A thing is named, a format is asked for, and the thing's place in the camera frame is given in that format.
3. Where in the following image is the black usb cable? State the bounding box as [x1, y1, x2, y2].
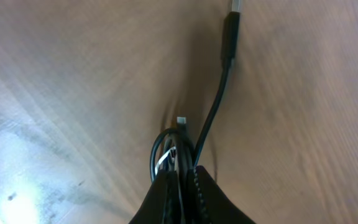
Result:
[149, 0, 244, 224]

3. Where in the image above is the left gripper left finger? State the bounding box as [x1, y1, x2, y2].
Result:
[129, 170, 181, 224]

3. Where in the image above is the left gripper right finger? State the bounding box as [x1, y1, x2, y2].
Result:
[188, 166, 255, 224]

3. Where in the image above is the white usb cable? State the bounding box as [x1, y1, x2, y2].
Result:
[154, 146, 177, 175]

